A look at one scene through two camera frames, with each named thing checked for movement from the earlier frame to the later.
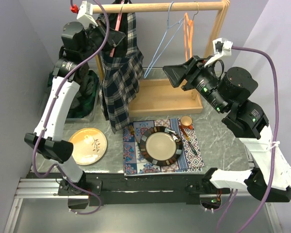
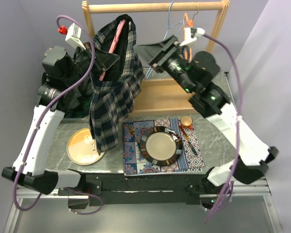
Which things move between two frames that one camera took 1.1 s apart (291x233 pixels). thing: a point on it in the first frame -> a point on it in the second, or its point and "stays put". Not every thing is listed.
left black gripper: x=114 y=37 -> x=103 y=60
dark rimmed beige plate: x=158 y=147 stays put
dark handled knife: x=187 y=138 stays put
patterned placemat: x=190 y=160 stays put
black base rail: x=140 y=189 stays put
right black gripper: x=176 y=73 -> x=151 y=53
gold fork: x=132 y=131 stays put
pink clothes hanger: x=117 y=26 -> x=118 y=32
